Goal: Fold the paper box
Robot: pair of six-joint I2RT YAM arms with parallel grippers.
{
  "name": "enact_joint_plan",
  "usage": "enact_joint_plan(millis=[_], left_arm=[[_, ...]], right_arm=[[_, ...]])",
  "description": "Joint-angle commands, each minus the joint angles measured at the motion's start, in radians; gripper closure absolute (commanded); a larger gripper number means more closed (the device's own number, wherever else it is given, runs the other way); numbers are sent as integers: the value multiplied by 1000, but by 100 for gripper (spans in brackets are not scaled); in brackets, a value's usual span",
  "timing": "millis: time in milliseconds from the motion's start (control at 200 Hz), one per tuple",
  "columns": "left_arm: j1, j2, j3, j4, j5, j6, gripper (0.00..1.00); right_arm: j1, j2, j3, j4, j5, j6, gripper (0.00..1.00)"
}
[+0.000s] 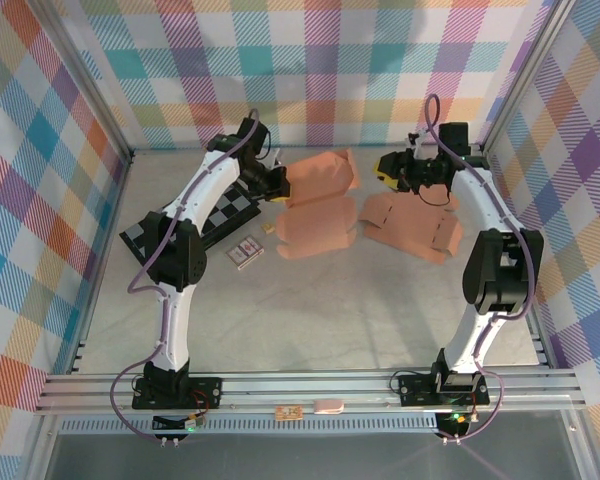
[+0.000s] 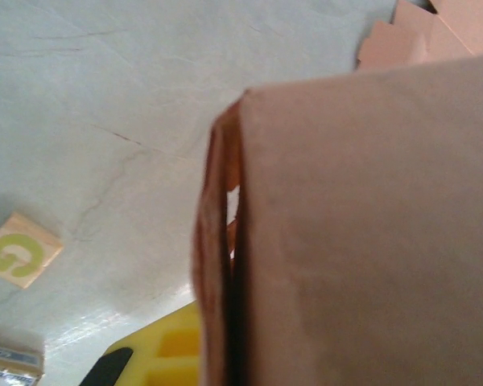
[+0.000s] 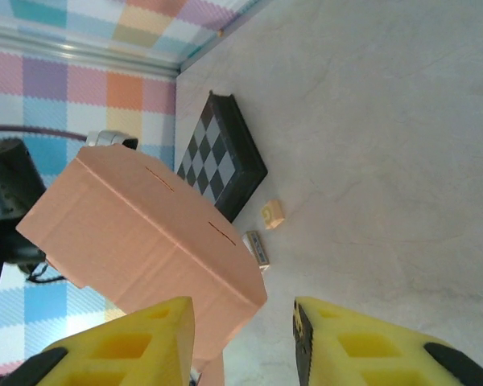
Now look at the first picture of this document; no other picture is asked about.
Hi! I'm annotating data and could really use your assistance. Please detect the pink cardboard paper box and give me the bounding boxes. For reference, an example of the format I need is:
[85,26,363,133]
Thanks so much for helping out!
[274,148,362,261]

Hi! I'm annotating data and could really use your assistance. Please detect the salmon cardboard sheets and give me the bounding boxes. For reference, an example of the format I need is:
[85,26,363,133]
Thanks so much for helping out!
[357,191,465,266]

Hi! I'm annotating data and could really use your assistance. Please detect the playing card box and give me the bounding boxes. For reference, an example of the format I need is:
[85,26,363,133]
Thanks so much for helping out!
[225,234,266,271]

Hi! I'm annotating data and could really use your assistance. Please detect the black grey chessboard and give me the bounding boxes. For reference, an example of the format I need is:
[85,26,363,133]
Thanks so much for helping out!
[118,184,262,266]

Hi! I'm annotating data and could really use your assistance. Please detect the small black circuit board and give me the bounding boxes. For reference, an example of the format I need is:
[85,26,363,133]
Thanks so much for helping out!
[437,410,474,437]
[152,413,205,435]

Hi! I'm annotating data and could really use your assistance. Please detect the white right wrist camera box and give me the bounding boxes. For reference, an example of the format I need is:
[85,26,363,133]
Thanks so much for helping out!
[407,130,432,157]

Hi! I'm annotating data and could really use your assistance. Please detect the thin black camera cable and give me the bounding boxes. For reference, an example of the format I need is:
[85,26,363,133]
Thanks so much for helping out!
[416,180,454,206]

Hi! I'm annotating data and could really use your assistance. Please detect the aluminium frame post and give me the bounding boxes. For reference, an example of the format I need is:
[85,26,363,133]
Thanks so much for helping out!
[477,0,581,156]
[27,0,134,164]

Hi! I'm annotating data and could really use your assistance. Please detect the aluminium side rail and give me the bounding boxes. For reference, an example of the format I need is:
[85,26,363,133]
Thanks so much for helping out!
[477,147,551,369]
[67,152,134,376]

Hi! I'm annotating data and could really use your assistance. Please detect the aluminium mounting rail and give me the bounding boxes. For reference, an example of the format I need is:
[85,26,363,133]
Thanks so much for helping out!
[33,368,589,417]

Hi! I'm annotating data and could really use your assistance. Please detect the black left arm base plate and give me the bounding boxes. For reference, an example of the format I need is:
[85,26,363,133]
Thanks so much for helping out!
[131,377,224,411]

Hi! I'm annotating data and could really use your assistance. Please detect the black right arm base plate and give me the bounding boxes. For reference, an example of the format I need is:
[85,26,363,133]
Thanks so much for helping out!
[397,373,491,407]

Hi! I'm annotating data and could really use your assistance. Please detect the slotted grey cable duct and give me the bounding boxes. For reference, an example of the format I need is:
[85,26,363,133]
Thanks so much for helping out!
[59,418,439,434]

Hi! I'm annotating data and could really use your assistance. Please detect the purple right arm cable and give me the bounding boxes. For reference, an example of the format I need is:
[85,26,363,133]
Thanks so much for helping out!
[424,93,537,441]

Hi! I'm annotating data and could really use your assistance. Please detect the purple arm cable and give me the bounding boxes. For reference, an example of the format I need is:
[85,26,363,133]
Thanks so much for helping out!
[424,93,537,441]
[110,108,261,441]

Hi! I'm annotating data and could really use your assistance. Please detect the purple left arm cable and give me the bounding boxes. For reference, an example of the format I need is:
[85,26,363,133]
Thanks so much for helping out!
[110,108,261,441]

